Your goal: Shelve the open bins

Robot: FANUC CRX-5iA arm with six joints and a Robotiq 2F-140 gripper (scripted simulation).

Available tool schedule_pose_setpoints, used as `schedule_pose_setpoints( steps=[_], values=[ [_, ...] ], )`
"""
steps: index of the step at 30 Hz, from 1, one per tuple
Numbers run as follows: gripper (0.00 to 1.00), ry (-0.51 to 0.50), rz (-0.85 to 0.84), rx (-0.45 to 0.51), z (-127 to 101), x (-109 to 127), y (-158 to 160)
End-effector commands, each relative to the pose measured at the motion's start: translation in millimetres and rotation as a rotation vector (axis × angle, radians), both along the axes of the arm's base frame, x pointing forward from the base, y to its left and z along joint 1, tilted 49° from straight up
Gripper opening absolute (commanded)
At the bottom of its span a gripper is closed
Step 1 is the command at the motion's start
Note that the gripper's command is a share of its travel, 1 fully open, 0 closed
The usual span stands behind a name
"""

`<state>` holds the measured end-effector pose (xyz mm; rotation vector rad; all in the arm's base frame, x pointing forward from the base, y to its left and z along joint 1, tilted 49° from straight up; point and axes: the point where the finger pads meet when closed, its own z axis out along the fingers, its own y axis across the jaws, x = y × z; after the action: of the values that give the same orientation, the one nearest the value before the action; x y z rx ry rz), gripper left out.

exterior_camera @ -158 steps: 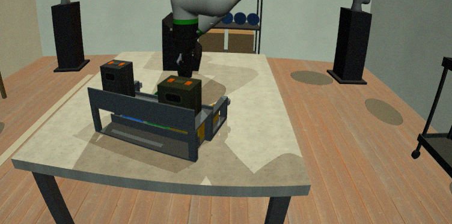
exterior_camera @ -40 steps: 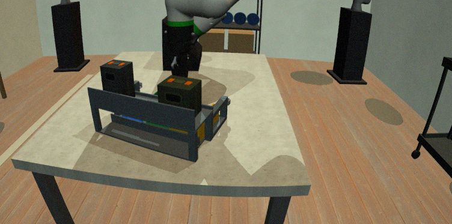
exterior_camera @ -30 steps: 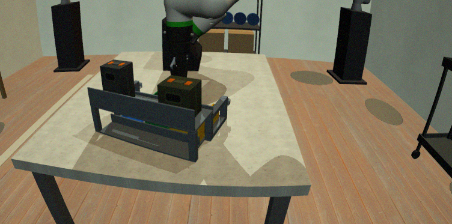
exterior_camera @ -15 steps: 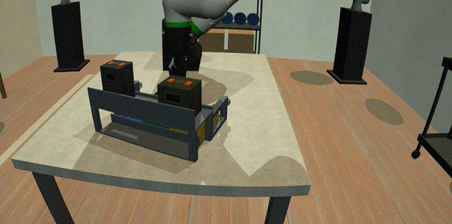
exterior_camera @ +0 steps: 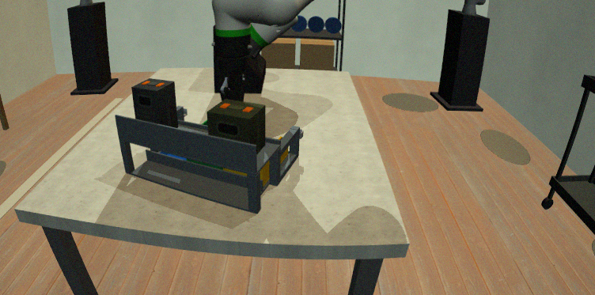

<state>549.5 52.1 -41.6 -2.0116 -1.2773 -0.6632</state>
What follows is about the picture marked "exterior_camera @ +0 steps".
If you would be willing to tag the yellow bin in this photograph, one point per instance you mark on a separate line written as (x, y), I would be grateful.
(264, 172)

